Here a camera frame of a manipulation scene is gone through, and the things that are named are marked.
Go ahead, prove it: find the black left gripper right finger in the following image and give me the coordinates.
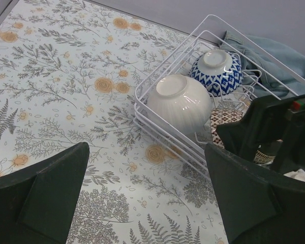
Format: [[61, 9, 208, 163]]
[[204, 144, 305, 243]]

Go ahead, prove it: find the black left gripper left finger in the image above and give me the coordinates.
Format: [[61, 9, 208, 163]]
[[0, 142, 89, 243]]

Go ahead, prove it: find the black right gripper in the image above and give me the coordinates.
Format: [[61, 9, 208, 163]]
[[216, 95, 305, 173]]

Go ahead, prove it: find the brown floral pattern bowl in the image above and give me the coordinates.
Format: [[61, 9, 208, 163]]
[[210, 108, 243, 148]]

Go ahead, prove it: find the plain white ribbed bowl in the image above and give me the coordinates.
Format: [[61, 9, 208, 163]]
[[147, 74, 212, 135]]

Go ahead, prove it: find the black glazed bowl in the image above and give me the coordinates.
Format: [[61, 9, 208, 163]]
[[254, 140, 282, 165]]

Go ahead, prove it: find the light blue cloth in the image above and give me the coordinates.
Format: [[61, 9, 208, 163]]
[[219, 31, 305, 99]]

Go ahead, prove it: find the blue white zigzag bowl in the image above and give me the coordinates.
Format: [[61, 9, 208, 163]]
[[190, 49, 243, 97]]

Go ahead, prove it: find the floral patterned table mat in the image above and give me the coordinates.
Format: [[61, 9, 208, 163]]
[[0, 0, 247, 244]]

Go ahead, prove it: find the white wire dish rack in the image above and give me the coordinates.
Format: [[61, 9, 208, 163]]
[[134, 14, 305, 172]]

